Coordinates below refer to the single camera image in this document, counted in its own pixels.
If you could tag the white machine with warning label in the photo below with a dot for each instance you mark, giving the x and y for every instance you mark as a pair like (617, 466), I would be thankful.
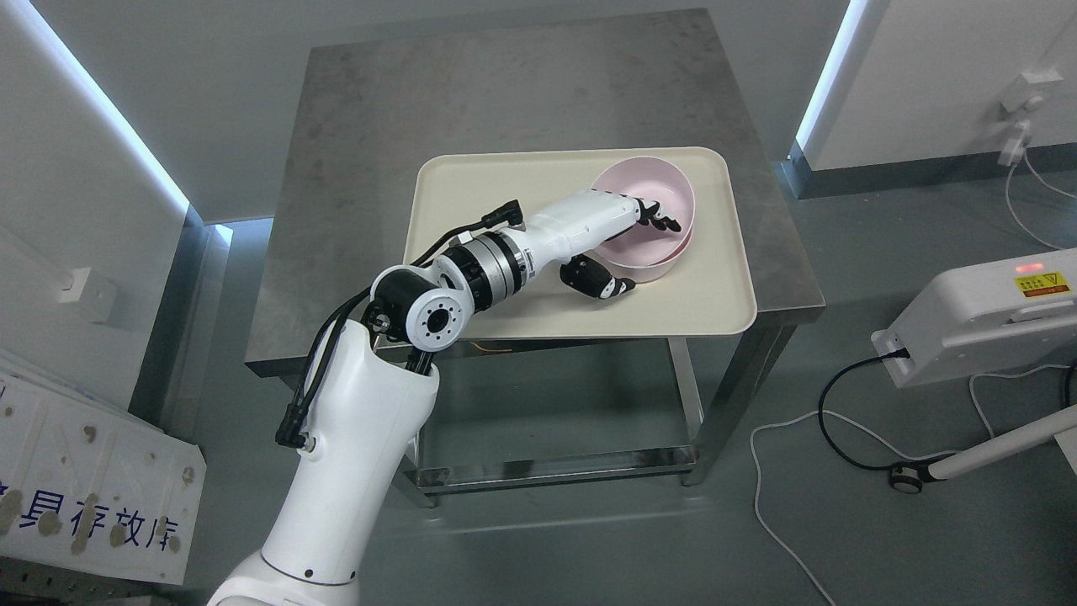
(995, 315)

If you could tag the pink bowl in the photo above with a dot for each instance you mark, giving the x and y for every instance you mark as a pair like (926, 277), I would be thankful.
(652, 268)
(652, 180)

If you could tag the cream plastic tray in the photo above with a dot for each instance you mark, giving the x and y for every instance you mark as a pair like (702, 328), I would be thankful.
(708, 291)

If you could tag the white wall socket left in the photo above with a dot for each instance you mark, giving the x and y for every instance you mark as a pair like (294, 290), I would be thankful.
(90, 295)

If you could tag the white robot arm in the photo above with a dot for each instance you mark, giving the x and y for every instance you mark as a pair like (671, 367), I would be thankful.
(368, 387)

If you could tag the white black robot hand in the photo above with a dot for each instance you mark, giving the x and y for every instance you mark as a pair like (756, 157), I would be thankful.
(564, 232)

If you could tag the white wall plug adapter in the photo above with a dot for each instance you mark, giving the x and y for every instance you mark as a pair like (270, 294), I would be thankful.
(1022, 98)

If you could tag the stainless steel table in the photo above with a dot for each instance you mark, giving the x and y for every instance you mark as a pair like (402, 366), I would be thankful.
(371, 114)

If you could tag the white machine leg with caster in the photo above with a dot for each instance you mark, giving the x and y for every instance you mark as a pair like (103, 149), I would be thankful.
(1058, 428)

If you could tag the white signboard with blue characters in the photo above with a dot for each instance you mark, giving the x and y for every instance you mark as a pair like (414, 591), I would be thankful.
(90, 488)

